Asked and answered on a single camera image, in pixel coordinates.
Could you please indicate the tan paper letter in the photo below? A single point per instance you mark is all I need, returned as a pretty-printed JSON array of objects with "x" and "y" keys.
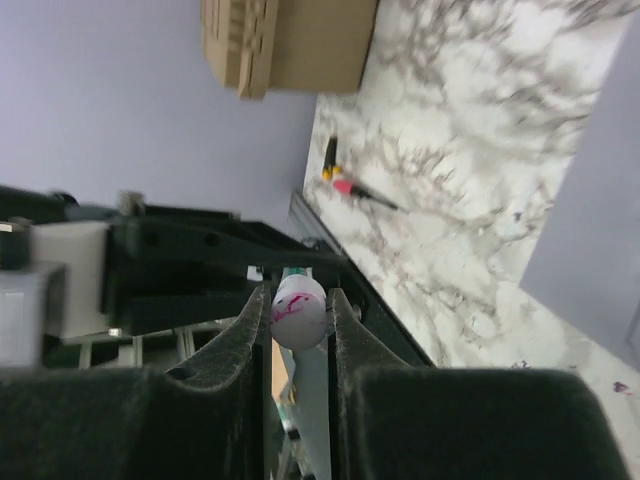
[{"x": 282, "y": 373}]

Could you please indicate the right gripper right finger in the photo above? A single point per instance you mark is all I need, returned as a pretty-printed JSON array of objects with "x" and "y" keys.
[{"x": 392, "y": 420}]

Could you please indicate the tan plastic tool case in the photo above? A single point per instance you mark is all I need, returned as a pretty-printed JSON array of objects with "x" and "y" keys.
[{"x": 317, "y": 46}]

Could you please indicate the yellow black small screwdriver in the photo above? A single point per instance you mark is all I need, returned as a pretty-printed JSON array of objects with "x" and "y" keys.
[{"x": 330, "y": 167}]

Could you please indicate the black metal base rail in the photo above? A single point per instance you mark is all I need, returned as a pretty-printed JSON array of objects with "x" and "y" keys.
[{"x": 376, "y": 315}]

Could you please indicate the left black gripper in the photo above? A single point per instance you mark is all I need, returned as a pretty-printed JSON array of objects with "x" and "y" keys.
[{"x": 167, "y": 267}]

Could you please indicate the red handled screwdriver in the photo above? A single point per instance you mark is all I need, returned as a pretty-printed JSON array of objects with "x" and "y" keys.
[{"x": 356, "y": 190}]

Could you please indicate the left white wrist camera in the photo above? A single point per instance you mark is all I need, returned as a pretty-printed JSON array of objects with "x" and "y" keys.
[{"x": 51, "y": 284}]

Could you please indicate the green white glue stick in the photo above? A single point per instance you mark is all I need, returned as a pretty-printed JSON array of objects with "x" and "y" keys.
[{"x": 299, "y": 323}]

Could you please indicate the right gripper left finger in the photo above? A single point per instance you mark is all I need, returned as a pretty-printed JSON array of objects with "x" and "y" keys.
[{"x": 205, "y": 418}]

